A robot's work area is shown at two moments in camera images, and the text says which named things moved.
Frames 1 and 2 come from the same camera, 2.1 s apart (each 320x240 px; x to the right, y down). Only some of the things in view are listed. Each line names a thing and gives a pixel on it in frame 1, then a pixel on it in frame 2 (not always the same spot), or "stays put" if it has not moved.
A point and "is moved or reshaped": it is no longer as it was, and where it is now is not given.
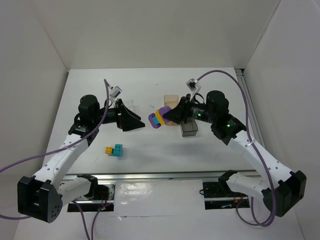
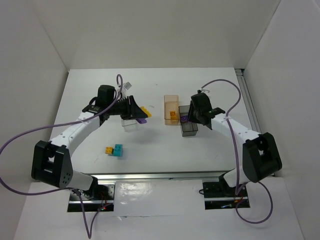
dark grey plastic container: (189, 129) stays put
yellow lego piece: (161, 120) → (147, 113)
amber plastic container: (171, 101) stays put
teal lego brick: (117, 151) stays put
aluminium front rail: (163, 176) stays put
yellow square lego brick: (109, 150) stays put
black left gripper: (120, 114) → (128, 107)
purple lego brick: (163, 110) is moved or reshaped
